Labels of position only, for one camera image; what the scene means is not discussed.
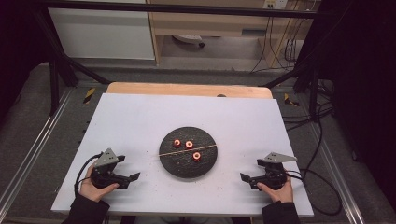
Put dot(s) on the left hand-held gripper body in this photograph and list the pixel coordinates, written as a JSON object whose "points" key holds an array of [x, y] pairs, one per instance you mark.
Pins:
{"points": [[106, 179]]}

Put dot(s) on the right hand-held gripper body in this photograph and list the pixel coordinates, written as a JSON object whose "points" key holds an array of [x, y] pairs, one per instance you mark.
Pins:
{"points": [[274, 179]]}

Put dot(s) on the thin wooden skewer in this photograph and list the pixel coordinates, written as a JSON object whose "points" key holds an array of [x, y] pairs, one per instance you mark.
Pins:
{"points": [[205, 147]]}

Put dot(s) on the round black plate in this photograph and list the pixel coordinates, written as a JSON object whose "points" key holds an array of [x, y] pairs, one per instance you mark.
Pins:
{"points": [[186, 168]]}

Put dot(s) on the person's right hand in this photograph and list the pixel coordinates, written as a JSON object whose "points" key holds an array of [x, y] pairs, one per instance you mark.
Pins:
{"points": [[281, 194]]}

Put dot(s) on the person's left hand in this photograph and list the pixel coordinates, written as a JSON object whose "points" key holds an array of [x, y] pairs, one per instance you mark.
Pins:
{"points": [[93, 191]]}

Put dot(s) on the white board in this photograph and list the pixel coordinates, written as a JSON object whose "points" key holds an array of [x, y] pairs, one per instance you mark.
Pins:
{"points": [[130, 124]]}

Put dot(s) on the yellow black tape strip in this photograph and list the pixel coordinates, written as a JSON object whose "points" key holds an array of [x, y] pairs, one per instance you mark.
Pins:
{"points": [[290, 100], [89, 95]]}

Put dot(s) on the wooden table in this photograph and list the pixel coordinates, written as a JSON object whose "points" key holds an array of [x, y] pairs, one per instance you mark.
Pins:
{"points": [[186, 89]]}

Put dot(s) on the dark curtain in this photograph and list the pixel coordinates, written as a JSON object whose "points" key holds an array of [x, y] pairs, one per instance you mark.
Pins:
{"points": [[364, 93], [18, 46]]}

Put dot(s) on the white cabinet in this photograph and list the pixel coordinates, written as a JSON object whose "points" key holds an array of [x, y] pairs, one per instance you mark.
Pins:
{"points": [[99, 34]]}

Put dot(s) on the white chair base with castor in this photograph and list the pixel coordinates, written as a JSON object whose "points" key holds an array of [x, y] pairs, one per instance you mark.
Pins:
{"points": [[188, 39]]}

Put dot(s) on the light wooden desk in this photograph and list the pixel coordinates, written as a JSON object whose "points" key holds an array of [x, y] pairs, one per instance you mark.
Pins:
{"points": [[202, 25]]}

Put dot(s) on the aluminium floor rail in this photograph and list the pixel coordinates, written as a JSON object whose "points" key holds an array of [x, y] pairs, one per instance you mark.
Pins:
{"points": [[336, 174], [34, 146]]}

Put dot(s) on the white wall socket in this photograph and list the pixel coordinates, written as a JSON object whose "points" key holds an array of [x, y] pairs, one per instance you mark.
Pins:
{"points": [[275, 3]]}

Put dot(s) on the black metal frame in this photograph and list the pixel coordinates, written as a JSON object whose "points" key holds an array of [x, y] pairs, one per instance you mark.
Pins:
{"points": [[186, 8]]}

